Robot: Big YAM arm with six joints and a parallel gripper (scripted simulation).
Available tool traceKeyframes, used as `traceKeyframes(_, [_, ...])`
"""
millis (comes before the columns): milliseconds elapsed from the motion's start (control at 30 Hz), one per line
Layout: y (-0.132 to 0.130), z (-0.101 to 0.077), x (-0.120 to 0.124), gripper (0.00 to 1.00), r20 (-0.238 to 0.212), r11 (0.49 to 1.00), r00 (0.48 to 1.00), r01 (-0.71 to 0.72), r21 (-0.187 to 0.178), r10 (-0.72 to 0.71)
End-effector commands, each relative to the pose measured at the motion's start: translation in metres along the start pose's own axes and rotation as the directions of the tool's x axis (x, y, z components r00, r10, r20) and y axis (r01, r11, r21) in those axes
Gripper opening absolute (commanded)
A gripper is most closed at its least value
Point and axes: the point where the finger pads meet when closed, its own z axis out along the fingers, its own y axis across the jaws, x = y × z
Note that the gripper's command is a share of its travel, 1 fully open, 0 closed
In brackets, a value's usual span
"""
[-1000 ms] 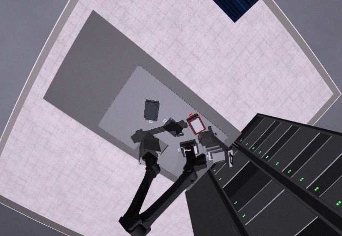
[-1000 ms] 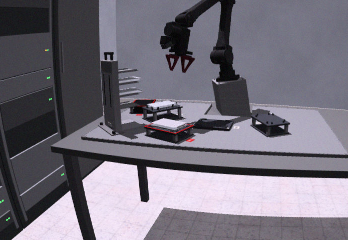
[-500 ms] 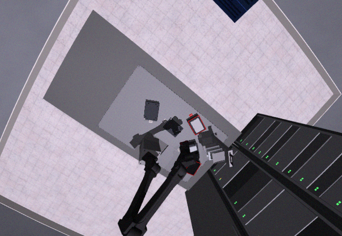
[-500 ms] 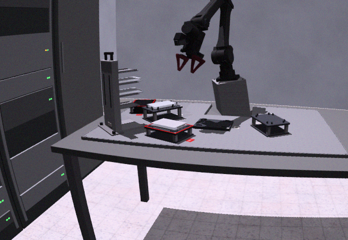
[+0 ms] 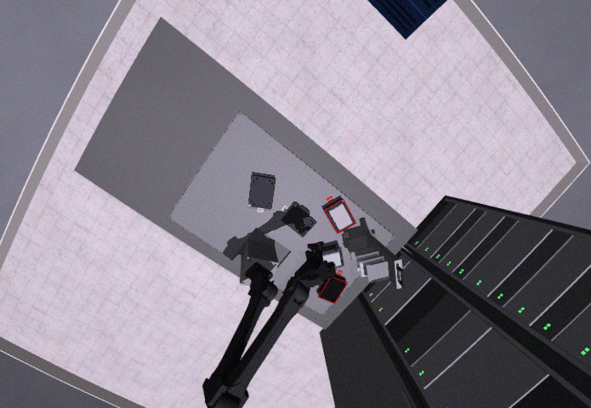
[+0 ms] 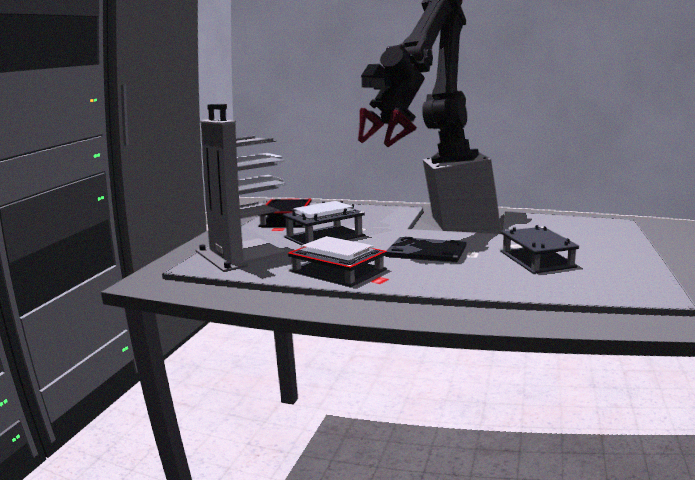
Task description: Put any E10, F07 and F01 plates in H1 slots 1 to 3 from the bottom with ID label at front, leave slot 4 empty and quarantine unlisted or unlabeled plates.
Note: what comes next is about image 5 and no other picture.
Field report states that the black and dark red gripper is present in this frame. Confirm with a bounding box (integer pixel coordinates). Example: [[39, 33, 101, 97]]
[[304, 241, 327, 265]]

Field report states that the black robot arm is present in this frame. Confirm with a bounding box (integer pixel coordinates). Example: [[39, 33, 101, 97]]
[[202, 256, 337, 408]]

